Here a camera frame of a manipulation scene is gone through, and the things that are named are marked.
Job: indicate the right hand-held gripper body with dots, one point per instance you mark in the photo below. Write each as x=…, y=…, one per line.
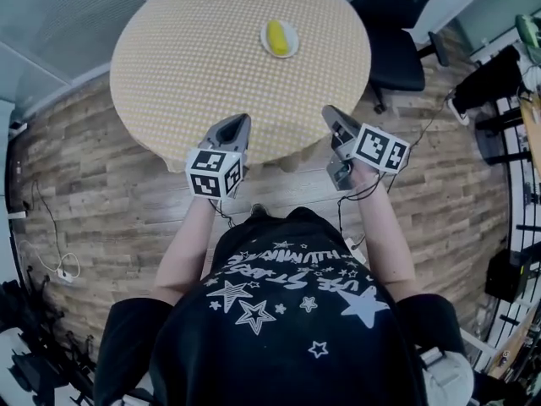
x=376, y=146

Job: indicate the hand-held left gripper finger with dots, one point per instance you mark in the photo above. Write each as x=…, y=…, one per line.
x=247, y=131

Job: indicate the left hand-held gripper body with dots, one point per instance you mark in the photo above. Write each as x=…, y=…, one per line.
x=207, y=182

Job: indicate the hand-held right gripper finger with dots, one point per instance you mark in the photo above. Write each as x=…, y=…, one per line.
x=334, y=116

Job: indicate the white round plate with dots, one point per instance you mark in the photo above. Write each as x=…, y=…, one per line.
x=293, y=42

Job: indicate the yellow corn cob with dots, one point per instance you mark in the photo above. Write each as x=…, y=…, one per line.
x=278, y=36

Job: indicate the person's right forearm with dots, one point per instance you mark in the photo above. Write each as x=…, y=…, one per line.
x=380, y=235

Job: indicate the person's left forearm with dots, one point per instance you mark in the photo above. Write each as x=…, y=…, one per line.
x=181, y=256

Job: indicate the grey shoulder harness pad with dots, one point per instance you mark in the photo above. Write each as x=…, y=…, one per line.
x=137, y=398
x=450, y=379

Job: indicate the round checkered table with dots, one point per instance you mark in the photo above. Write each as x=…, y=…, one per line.
x=190, y=78

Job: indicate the person's black shoe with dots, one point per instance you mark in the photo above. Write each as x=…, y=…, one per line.
x=257, y=210

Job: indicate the black office chair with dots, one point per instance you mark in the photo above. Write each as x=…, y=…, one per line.
x=393, y=66

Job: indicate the black metal rack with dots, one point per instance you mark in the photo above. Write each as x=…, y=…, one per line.
x=503, y=146

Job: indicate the wooden workbench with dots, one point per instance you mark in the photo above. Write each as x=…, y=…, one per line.
x=532, y=133

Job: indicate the small white power strip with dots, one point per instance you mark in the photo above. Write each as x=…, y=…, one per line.
x=64, y=275

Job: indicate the black star print t-shirt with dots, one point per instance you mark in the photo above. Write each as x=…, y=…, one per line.
x=274, y=345

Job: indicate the black box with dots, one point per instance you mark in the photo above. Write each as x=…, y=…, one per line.
x=505, y=275

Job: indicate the green device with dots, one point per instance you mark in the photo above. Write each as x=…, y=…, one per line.
x=526, y=30

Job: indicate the white floor adapter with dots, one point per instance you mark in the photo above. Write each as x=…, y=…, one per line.
x=18, y=127

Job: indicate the wooden board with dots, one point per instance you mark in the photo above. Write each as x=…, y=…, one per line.
x=513, y=345

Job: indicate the pile of black tripods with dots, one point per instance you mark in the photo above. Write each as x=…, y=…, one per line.
x=29, y=366

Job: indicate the white wall socket box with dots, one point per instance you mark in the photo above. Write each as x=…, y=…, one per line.
x=17, y=215

